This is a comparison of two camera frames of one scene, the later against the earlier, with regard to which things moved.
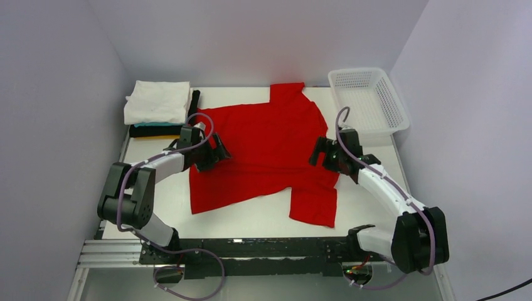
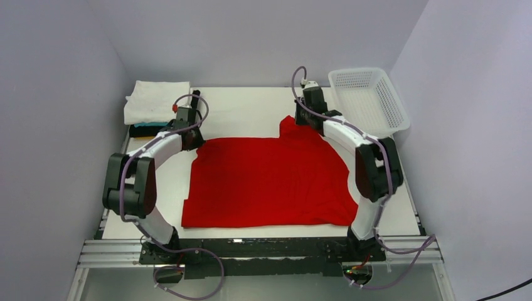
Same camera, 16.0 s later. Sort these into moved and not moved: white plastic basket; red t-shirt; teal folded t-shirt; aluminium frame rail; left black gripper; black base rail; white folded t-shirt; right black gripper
Moved: left black gripper; right black gripper; red t-shirt
Not moved: aluminium frame rail; black base rail; teal folded t-shirt; white plastic basket; white folded t-shirt
